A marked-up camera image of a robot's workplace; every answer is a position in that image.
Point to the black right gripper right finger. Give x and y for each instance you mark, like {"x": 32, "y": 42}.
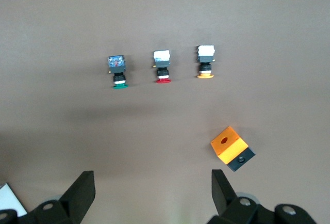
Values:
{"x": 225, "y": 200}

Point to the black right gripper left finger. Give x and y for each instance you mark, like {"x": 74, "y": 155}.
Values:
{"x": 77, "y": 198}

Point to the green push button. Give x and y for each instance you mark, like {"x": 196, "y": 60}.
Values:
{"x": 117, "y": 64}

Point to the orange black button box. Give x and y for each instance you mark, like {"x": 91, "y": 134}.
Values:
{"x": 228, "y": 144}

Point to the white drawer cabinet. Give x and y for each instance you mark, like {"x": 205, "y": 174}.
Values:
{"x": 9, "y": 198}

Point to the yellow push button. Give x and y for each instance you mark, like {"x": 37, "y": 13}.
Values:
{"x": 205, "y": 58}

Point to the red push button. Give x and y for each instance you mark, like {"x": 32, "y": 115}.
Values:
{"x": 162, "y": 65}

